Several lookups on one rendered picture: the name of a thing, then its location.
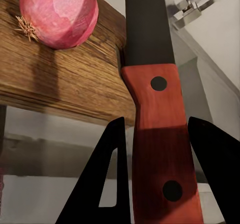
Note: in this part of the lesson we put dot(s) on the parer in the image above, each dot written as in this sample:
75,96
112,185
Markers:
164,183

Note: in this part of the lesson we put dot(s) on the drop in sink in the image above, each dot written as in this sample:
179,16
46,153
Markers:
205,95

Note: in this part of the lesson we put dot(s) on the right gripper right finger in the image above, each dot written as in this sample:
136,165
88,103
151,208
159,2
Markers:
219,156

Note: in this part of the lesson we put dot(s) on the vidalia onion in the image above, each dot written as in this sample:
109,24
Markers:
59,24

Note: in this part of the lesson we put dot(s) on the cutting board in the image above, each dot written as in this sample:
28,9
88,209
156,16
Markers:
83,79

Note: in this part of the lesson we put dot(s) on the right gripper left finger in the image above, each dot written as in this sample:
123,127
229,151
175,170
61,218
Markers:
82,206

